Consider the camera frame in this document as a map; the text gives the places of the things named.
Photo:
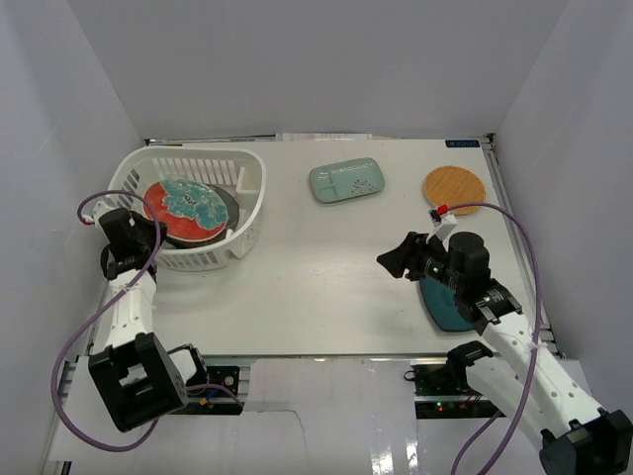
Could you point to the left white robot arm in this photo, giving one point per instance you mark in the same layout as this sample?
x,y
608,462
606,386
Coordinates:
x,y
138,380

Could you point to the orange woven round plate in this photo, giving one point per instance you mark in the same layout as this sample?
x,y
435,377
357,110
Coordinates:
x,y
453,185

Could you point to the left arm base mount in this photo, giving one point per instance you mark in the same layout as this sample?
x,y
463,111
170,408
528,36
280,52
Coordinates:
x,y
208,392

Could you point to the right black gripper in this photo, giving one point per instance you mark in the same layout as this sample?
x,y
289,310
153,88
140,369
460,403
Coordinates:
x,y
408,254

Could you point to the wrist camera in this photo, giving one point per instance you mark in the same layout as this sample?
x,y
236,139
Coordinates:
x,y
100,209
444,223

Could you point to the dark teal angular plate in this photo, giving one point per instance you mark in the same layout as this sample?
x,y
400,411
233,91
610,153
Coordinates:
x,y
438,301

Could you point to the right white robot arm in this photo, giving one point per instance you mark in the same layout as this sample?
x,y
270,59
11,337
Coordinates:
x,y
572,432

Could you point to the grey deer pattern plate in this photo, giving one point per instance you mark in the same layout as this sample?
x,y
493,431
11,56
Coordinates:
x,y
233,213

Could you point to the red and teal floral plate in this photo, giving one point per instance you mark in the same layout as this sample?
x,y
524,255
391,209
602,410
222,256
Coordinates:
x,y
193,212

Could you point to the white plastic dish bin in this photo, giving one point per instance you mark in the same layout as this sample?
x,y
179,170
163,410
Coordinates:
x,y
239,171

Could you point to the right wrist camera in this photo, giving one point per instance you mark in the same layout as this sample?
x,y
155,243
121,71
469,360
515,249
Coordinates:
x,y
444,223

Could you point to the blue label sticker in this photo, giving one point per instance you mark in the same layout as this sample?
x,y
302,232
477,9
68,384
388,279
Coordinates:
x,y
462,143

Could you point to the light green rectangular plate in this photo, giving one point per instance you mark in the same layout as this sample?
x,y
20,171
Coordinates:
x,y
346,180

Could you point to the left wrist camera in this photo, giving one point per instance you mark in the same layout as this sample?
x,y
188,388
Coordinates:
x,y
100,209

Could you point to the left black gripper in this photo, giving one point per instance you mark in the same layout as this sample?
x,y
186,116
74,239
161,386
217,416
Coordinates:
x,y
149,233

